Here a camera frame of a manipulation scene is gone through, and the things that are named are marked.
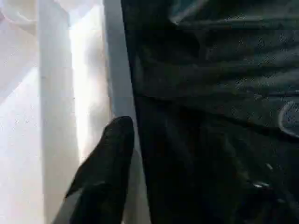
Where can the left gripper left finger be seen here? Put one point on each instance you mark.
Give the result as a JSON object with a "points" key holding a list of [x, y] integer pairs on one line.
{"points": [[105, 175]]}

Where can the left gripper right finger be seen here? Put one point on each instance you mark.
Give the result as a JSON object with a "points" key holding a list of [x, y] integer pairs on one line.
{"points": [[198, 186]]}

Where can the white plastic table top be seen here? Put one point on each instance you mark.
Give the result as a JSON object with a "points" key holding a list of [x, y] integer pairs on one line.
{"points": [[46, 116]]}

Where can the black mat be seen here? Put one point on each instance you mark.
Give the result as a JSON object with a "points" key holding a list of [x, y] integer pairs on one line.
{"points": [[233, 58]]}

